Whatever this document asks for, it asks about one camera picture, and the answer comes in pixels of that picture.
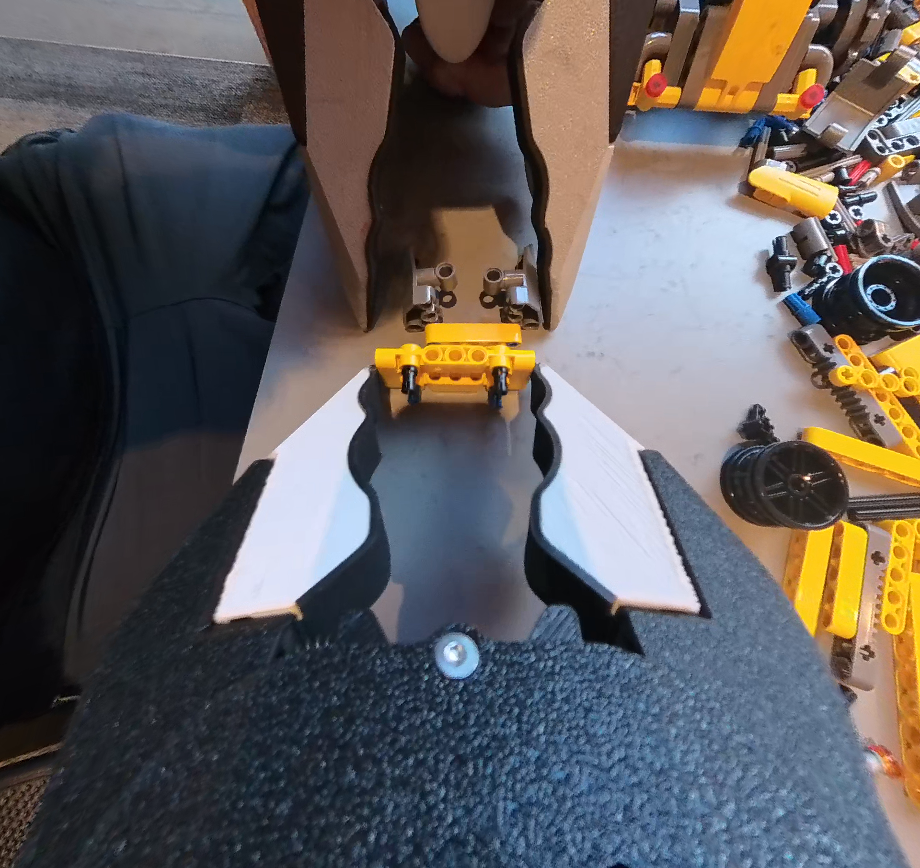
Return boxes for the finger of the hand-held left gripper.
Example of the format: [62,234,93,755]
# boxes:
[510,0,618,332]
[302,0,408,333]

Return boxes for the yellow black brick vehicle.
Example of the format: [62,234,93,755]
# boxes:
[627,0,851,116]

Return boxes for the grey desk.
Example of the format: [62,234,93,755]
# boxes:
[236,70,920,868]

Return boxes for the person's left hand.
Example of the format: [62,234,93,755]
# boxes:
[400,11,526,107]

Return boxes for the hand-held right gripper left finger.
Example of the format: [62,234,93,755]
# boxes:
[213,365,395,626]

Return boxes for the grey brick bucket assembly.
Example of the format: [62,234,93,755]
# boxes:
[402,245,544,346]

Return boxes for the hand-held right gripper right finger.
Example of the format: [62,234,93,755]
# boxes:
[525,364,704,616]

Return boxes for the pile of loose brick pieces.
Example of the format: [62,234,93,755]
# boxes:
[739,0,920,790]

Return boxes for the small orange white piece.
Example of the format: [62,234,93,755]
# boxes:
[861,741,908,784]

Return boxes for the black spoked wheel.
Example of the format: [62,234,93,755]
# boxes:
[719,440,852,531]

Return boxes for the small black connector piece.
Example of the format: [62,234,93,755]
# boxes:
[736,402,782,446]
[765,235,800,292]

